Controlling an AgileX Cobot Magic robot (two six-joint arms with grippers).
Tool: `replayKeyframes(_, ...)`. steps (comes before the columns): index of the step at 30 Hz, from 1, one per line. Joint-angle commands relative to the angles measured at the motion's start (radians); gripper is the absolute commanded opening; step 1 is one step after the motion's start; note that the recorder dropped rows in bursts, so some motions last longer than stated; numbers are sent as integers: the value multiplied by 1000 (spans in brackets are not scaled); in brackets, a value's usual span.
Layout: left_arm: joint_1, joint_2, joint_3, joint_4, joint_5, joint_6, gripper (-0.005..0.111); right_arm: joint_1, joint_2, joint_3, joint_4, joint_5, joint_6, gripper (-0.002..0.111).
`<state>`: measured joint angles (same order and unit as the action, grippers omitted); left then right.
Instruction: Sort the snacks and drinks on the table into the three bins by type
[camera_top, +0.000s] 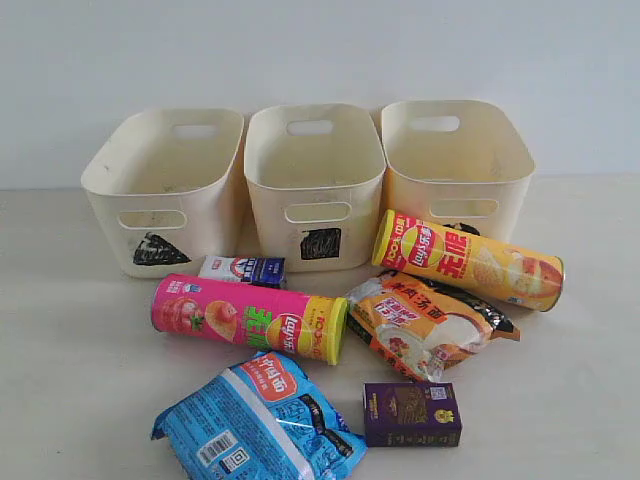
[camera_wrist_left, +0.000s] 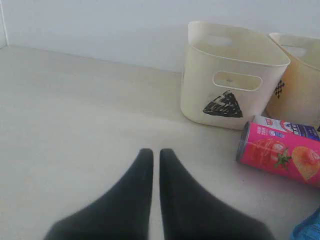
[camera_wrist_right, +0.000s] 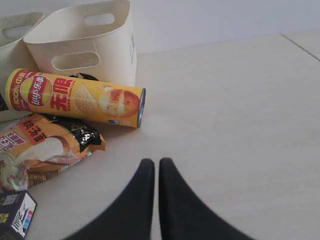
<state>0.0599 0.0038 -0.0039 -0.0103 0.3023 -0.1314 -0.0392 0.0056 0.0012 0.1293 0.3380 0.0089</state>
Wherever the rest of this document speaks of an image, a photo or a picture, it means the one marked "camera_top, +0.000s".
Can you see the orange noodle packet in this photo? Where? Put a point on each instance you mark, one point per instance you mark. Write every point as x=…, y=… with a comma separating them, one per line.
x=422, y=327

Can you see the yellow Lays chips can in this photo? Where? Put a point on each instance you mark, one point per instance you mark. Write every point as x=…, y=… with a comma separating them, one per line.
x=485, y=266

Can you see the blue noodle packet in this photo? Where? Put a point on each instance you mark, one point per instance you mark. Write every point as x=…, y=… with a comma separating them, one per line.
x=262, y=419

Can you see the purple small box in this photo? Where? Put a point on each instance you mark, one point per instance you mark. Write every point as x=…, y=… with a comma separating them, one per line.
x=415, y=414

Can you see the white blue milk carton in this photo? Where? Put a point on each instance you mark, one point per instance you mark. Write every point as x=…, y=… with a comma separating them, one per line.
x=258, y=271

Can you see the cream bin square mark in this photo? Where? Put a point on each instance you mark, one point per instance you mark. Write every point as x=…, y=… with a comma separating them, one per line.
x=315, y=176

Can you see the pink Lays chips can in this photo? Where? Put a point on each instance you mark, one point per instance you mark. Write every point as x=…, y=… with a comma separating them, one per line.
x=263, y=318

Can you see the cream bin triangle mark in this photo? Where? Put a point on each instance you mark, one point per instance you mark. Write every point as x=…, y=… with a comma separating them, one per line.
x=167, y=189

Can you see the cream bin circle mark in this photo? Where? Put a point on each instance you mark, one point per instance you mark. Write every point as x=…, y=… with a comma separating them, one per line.
x=455, y=162

